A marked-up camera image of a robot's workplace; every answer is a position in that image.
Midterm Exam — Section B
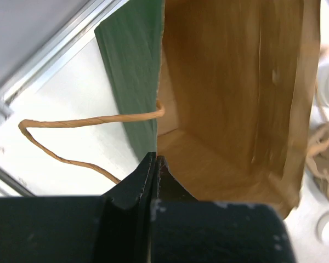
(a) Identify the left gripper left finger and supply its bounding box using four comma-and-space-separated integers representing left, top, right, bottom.
0, 152, 156, 262

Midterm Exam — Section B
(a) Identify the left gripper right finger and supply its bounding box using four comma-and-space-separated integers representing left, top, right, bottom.
150, 156, 296, 262

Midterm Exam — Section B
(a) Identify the green paper bag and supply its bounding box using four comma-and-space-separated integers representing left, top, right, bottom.
19, 1, 320, 218

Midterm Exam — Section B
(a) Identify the aluminium rail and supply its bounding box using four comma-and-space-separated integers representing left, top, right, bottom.
0, 1, 123, 196

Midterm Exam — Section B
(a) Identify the brown cardboard cup carrier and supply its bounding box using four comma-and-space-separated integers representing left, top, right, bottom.
305, 123, 329, 201

